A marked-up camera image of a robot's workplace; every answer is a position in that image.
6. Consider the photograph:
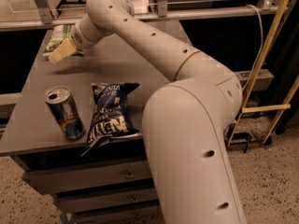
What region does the green jalapeno chip bag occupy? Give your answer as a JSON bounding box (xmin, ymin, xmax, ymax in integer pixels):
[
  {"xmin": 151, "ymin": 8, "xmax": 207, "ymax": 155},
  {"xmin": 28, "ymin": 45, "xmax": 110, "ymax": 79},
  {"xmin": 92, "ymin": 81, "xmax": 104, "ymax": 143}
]
[{"xmin": 43, "ymin": 24, "xmax": 83, "ymax": 58}]

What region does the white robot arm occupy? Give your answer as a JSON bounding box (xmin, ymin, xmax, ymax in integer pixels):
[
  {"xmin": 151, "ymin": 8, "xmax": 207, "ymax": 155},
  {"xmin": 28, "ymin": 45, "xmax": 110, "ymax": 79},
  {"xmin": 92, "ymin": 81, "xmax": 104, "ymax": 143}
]
[{"xmin": 50, "ymin": 0, "xmax": 247, "ymax": 224}]

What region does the blue chip bag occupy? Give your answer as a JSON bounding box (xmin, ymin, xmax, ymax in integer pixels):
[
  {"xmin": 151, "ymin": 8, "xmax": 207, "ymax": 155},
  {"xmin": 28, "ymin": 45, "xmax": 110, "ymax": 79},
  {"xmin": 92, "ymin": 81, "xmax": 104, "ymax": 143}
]
[{"xmin": 82, "ymin": 83, "xmax": 139, "ymax": 156}]

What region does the grey metal railing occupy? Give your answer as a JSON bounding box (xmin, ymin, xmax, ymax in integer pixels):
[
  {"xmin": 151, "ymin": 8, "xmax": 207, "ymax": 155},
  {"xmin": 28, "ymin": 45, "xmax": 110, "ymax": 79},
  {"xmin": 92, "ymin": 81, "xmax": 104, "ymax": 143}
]
[{"xmin": 0, "ymin": 0, "xmax": 280, "ymax": 31}]

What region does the blue silver energy drink can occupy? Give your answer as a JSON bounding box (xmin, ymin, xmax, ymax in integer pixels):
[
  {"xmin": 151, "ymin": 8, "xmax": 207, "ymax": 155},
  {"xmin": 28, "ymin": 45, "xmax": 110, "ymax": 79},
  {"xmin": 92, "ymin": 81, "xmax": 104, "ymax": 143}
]
[{"xmin": 44, "ymin": 86, "xmax": 85, "ymax": 141}]

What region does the grey drawer cabinet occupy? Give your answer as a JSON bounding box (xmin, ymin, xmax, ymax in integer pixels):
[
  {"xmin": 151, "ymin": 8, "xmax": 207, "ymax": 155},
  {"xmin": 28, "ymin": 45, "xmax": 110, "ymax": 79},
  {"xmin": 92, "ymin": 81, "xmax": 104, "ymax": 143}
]
[{"xmin": 0, "ymin": 35, "xmax": 168, "ymax": 224}]

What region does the white cable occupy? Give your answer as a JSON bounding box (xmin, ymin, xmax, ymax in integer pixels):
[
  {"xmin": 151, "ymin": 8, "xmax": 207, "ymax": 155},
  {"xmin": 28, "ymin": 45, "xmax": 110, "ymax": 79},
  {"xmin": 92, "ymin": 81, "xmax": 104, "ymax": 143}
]
[{"xmin": 241, "ymin": 4, "xmax": 264, "ymax": 91}]

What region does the yellow wheeled ladder frame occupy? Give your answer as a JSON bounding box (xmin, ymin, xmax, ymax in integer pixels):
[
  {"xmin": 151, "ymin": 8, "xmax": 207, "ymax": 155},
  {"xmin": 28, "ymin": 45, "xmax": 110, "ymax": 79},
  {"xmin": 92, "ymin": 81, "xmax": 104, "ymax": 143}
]
[{"xmin": 225, "ymin": 0, "xmax": 299, "ymax": 147}]

